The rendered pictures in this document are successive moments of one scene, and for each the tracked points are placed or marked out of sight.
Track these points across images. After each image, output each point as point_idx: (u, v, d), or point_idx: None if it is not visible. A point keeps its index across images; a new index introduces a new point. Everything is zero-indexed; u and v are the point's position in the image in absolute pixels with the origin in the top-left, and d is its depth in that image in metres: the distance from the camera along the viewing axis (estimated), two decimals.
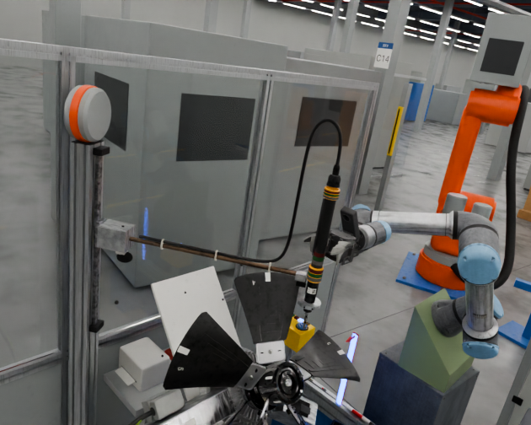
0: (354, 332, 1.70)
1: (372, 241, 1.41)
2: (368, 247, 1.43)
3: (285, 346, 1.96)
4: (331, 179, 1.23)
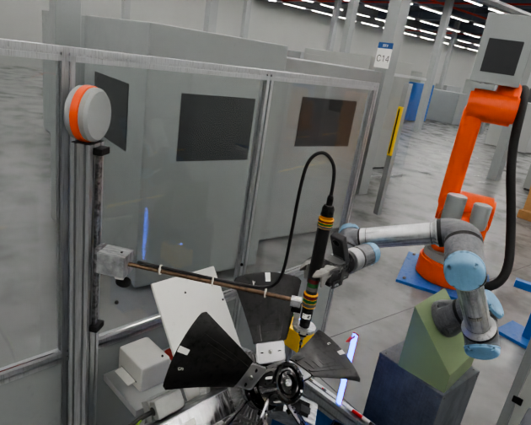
0: (354, 332, 1.70)
1: (361, 264, 1.45)
2: (358, 270, 1.47)
3: (285, 346, 1.96)
4: (325, 209, 1.26)
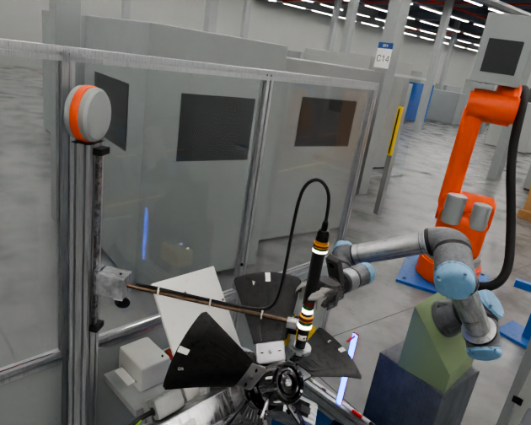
0: (354, 332, 1.70)
1: (356, 285, 1.48)
2: (353, 290, 1.49)
3: (285, 346, 1.96)
4: (320, 234, 1.28)
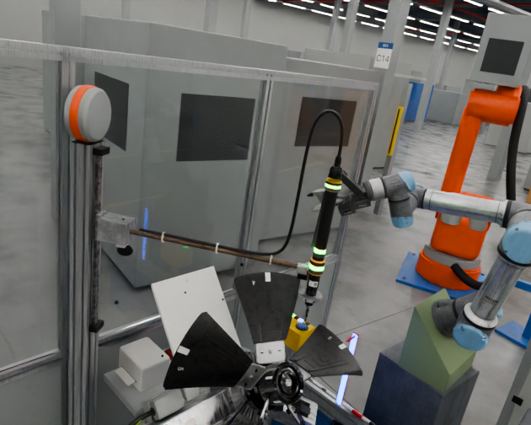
0: (354, 332, 1.70)
1: (378, 195, 1.55)
2: (380, 199, 1.57)
3: (285, 346, 1.96)
4: (333, 170, 1.22)
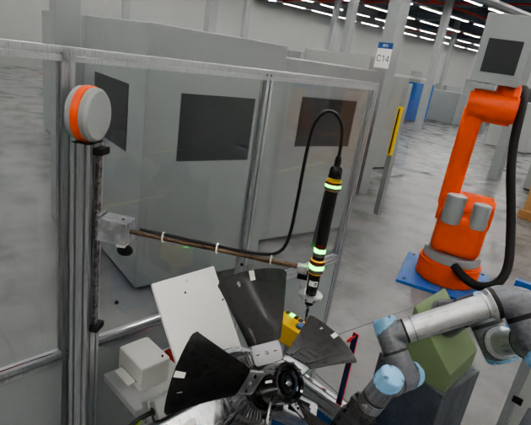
0: (354, 332, 1.70)
1: None
2: None
3: (285, 346, 1.96)
4: (333, 170, 1.22)
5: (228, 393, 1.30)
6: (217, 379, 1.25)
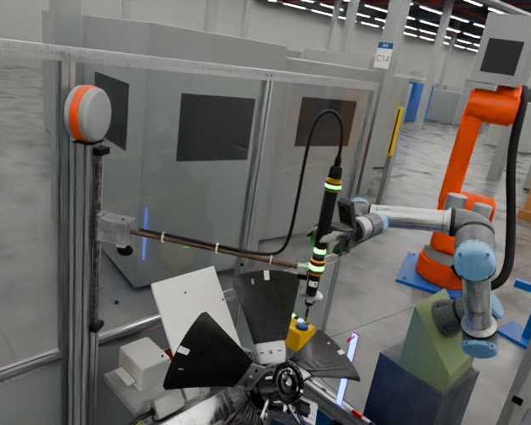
0: (354, 332, 1.70)
1: (368, 233, 1.42)
2: (365, 239, 1.43)
3: (285, 346, 1.96)
4: (333, 170, 1.22)
5: (227, 382, 1.31)
6: (219, 363, 1.27)
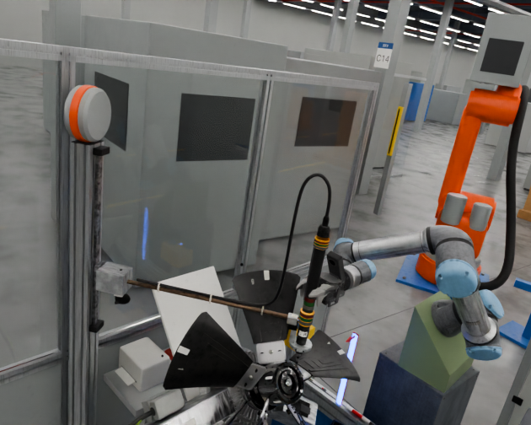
0: (354, 332, 1.70)
1: (356, 282, 1.47)
2: (354, 287, 1.49)
3: (285, 346, 1.96)
4: (321, 229, 1.28)
5: (227, 382, 1.31)
6: (219, 363, 1.27)
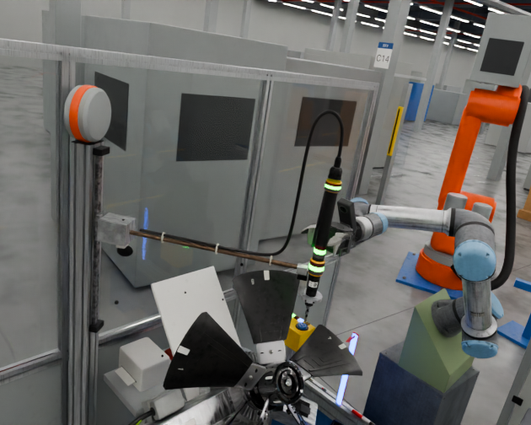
0: (354, 332, 1.70)
1: (368, 233, 1.42)
2: (365, 239, 1.43)
3: (285, 346, 1.96)
4: (333, 171, 1.22)
5: (227, 382, 1.31)
6: (219, 363, 1.27)
